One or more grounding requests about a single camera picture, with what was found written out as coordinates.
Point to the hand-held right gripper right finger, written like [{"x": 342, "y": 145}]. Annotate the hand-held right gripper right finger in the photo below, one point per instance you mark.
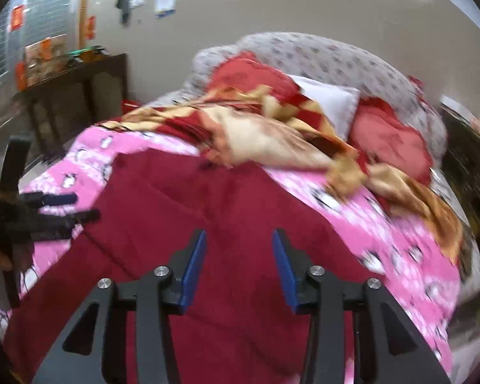
[{"x": 284, "y": 268}]

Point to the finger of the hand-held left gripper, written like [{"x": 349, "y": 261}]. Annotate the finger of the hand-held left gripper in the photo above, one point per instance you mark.
[
  {"x": 70, "y": 220},
  {"x": 58, "y": 199}
]

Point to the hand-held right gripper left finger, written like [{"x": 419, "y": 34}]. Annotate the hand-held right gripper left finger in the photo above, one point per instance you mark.
[{"x": 194, "y": 268}]

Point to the dark red garment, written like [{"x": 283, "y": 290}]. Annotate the dark red garment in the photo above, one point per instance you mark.
[{"x": 208, "y": 216}]

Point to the pink penguin print blanket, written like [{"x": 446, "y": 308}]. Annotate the pink penguin print blanket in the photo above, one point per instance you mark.
[{"x": 384, "y": 244}]

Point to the dark wooden table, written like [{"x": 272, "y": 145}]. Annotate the dark wooden table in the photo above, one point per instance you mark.
[{"x": 84, "y": 76}]

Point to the orange printed box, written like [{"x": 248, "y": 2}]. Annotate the orange printed box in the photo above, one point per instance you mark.
[{"x": 44, "y": 62}]

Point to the red and gold blanket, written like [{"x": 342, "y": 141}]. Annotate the red and gold blanket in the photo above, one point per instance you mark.
[{"x": 244, "y": 132}]

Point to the green object on table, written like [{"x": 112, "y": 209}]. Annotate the green object on table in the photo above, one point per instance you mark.
[{"x": 86, "y": 52}]

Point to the red heart pillow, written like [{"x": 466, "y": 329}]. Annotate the red heart pillow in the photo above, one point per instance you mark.
[{"x": 388, "y": 140}]

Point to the white pillow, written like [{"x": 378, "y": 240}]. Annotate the white pillow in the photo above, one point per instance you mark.
[{"x": 336, "y": 102}]

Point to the glass door with red stickers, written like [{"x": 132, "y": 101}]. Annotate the glass door with red stickers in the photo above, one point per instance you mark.
[{"x": 40, "y": 12}]

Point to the red cloth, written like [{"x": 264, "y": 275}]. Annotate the red cloth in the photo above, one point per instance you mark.
[{"x": 248, "y": 74}]

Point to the dark carved wooden cabinet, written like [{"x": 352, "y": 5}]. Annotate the dark carved wooden cabinet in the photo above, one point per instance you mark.
[{"x": 468, "y": 176}]

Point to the floral padded headboard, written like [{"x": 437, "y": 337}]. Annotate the floral padded headboard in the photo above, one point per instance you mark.
[{"x": 324, "y": 56}]

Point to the pile of clutter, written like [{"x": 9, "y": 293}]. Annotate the pile of clutter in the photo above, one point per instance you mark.
[{"x": 478, "y": 122}]

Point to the dark cloth on wall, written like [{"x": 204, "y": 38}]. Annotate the dark cloth on wall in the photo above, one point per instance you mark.
[{"x": 124, "y": 2}]

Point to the small white wall paper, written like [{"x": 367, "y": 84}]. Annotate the small white wall paper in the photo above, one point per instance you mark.
[{"x": 136, "y": 2}]

